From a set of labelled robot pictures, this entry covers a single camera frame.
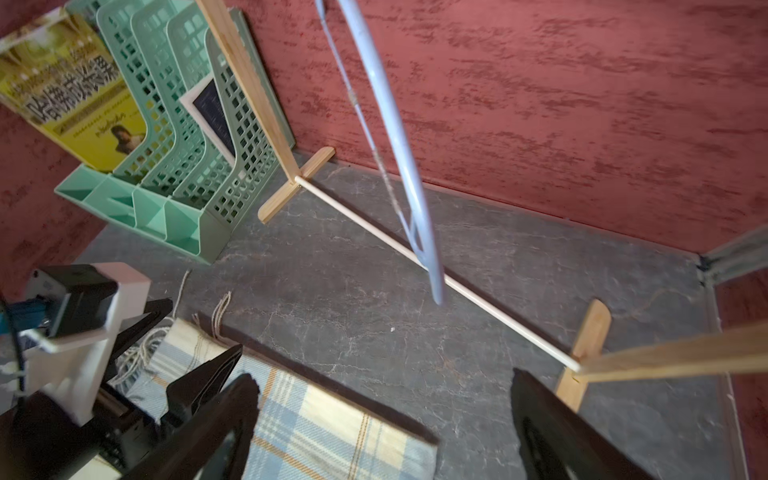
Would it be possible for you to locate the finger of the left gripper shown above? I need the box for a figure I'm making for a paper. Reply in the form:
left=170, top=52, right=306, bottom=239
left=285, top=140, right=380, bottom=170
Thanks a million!
left=106, top=298, right=173, bottom=372
left=164, top=345, right=243, bottom=420

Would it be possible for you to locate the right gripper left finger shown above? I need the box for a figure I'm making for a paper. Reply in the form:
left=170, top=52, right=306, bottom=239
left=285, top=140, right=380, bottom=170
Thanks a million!
left=123, top=374, right=260, bottom=479

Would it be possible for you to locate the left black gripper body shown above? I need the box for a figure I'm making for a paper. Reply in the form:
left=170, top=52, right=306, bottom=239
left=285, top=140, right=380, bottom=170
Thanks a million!
left=1, top=385, right=174, bottom=479

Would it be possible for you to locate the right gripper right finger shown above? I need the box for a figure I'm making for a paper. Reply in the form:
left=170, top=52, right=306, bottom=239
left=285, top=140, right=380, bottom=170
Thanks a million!
left=510, top=368, right=651, bottom=480

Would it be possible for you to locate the plaid beige blue scarf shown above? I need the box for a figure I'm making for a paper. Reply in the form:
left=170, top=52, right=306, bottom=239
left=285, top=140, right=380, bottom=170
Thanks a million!
left=110, top=293, right=438, bottom=479

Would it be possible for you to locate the wooden clothes rack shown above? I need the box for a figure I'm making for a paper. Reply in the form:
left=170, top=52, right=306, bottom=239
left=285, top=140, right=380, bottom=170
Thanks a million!
left=197, top=1, right=767, bottom=411

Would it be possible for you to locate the light blue clothes hanger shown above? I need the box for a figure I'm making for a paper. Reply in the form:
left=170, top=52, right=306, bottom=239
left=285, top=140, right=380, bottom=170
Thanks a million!
left=315, top=1, right=445, bottom=305

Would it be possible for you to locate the green plastic file organizer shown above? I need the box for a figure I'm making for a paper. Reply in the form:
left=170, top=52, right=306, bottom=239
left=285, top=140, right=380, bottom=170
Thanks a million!
left=56, top=1, right=279, bottom=264

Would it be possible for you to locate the dark thin book in organizer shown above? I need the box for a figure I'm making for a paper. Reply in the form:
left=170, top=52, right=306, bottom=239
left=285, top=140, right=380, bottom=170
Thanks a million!
left=180, top=74, right=236, bottom=167

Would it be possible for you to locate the yellow book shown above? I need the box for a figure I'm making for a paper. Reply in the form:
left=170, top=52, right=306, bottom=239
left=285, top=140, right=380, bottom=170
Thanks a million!
left=1, top=7, right=146, bottom=172

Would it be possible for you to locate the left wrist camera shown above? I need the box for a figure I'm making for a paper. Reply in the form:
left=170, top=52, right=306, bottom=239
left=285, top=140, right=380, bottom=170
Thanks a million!
left=1, top=262, right=151, bottom=426

